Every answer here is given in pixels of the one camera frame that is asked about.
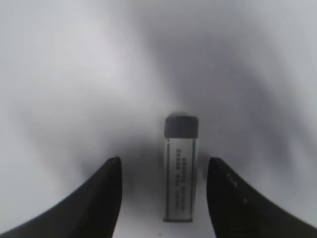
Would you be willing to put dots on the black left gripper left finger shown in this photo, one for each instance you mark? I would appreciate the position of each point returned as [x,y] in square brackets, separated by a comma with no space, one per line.
[91,211]

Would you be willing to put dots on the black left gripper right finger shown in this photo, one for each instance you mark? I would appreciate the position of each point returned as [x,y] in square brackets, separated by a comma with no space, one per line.
[237,210]

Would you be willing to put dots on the grey white eraser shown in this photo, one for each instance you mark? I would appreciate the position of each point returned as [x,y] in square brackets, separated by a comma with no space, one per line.
[180,167]

